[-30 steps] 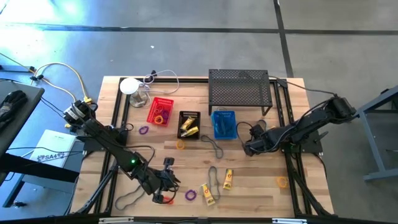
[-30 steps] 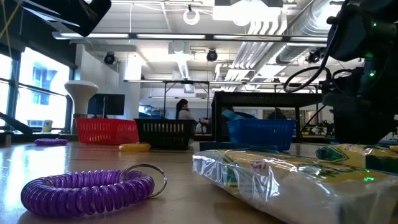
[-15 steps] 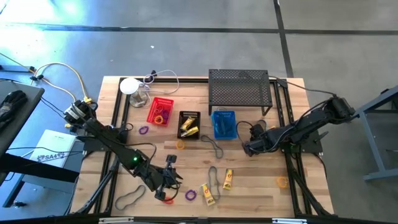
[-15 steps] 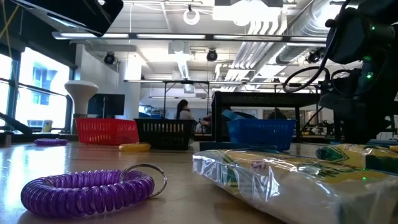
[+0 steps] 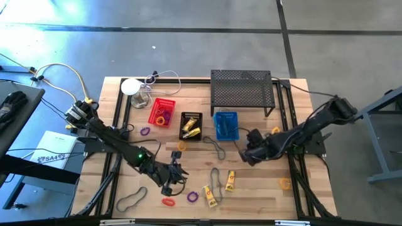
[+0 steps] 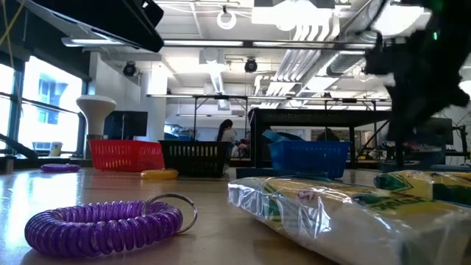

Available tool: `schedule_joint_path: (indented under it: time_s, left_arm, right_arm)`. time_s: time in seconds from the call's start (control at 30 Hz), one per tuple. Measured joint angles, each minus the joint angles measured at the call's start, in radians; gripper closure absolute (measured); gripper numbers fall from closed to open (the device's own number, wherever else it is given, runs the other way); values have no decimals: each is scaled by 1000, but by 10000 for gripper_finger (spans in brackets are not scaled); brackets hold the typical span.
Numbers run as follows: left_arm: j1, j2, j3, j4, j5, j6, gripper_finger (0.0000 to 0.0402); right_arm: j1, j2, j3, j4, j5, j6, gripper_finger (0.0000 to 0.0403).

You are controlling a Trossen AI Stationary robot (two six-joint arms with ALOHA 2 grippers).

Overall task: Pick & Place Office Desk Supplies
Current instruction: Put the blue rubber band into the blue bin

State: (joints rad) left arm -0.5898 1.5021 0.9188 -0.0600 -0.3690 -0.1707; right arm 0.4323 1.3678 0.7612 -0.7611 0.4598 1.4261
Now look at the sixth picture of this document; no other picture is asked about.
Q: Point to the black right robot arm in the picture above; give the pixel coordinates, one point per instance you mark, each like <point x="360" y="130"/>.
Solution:
<point x="452" y="16"/>

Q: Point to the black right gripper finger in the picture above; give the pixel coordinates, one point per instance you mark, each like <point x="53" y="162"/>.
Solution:
<point x="403" y="121"/>

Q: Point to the black overhead beam with lights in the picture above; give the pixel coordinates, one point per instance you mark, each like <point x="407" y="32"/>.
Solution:
<point x="248" y="44"/>

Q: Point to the black plastic basket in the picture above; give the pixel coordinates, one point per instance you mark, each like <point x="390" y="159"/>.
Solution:
<point x="195" y="165"/>

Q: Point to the yellow crayon pack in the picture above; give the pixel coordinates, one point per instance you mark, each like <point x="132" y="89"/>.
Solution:
<point x="423" y="186"/>
<point x="331" y="221"/>

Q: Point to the yellow cup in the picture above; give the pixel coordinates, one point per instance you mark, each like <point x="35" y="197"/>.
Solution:
<point x="56" y="150"/>

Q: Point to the red plastic basket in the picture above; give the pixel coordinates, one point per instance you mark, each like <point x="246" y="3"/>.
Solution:
<point x="125" y="156"/>

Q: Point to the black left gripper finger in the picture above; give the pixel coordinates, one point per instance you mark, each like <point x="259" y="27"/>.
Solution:
<point x="110" y="18"/>

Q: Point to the person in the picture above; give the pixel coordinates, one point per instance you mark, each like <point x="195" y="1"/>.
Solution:
<point x="226" y="132"/>
<point x="327" y="135"/>

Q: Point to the blue plastic basket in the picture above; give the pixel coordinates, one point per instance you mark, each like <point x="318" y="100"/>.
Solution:
<point x="309" y="158"/>

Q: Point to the white mushroom lamp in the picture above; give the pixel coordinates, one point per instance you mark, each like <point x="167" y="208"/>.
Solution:
<point x="95" y="106"/>

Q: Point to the black computer monitor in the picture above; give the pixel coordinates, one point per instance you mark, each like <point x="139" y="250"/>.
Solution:
<point x="443" y="130"/>
<point x="125" y="125"/>

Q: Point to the black background rig frame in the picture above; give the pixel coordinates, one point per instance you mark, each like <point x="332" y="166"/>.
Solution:
<point x="221" y="97"/>

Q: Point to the black perforated metal shelf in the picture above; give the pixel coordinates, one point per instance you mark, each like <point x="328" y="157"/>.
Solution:
<point x="316" y="117"/>

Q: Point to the black ceiling spotlight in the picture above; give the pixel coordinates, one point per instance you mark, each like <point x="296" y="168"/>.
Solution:
<point x="129" y="69"/>
<point x="251" y="65"/>

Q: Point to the silver ventilation duct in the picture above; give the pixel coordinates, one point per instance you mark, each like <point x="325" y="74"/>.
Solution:
<point x="346" y="64"/>

